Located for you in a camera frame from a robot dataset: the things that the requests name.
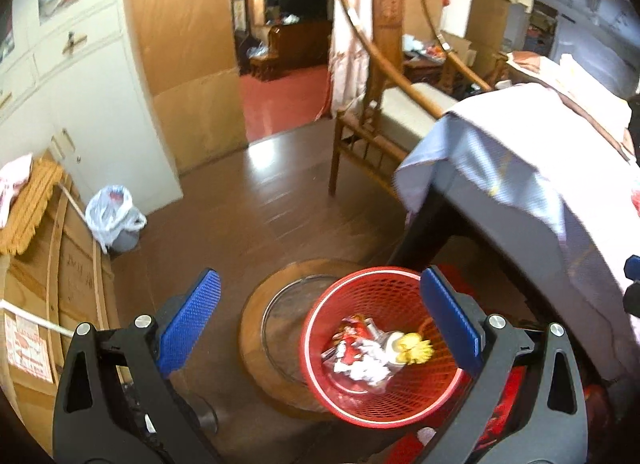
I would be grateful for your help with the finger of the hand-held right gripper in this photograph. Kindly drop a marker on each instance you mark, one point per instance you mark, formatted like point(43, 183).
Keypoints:
point(634, 271)

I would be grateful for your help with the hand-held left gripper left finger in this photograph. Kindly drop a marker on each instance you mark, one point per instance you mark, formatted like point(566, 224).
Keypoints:
point(192, 324)

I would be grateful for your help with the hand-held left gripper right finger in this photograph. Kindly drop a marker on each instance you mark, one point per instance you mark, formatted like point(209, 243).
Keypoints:
point(450, 324)

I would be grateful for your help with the yellow ribbon bow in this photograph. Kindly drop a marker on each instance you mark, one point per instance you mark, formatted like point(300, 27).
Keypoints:
point(411, 348)

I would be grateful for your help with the red snack wrapper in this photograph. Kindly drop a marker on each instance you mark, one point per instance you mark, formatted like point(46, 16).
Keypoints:
point(357, 344)

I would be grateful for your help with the red mesh basket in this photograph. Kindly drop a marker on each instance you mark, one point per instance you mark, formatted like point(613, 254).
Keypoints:
point(350, 304)

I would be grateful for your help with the round wooden tray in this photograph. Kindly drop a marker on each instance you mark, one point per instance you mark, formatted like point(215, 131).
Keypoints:
point(260, 334)

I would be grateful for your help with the red plastic object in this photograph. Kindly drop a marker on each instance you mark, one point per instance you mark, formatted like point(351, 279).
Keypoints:
point(505, 409)

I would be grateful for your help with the grey waste bin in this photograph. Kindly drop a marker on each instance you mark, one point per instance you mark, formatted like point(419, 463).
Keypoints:
point(125, 243)

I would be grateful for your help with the bin with white bag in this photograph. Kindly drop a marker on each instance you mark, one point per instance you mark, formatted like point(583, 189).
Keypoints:
point(107, 214)

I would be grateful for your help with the orange woven mat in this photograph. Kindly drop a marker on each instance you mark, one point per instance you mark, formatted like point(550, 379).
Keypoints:
point(35, 199)

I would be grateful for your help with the wooden armchair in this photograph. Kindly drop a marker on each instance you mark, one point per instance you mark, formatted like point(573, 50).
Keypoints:
point(395, 103)

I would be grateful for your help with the brown patterned pillow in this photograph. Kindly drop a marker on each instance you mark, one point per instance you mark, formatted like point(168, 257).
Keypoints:
point(535, 63)

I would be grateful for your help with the pink cloth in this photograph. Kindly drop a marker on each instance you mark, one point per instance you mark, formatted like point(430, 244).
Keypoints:
point(12, 178)

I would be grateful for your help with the white cabinet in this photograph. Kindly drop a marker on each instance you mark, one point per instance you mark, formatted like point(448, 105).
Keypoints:
point(85, 93)

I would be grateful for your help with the red printed white curtain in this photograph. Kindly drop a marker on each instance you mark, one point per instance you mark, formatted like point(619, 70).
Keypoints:
point(347, 53)

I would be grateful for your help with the dark wooden sideboard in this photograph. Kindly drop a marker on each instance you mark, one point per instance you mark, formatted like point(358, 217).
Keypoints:
point(295, 46)

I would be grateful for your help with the black table frame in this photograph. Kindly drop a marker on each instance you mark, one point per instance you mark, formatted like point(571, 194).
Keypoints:
point(435, 224)

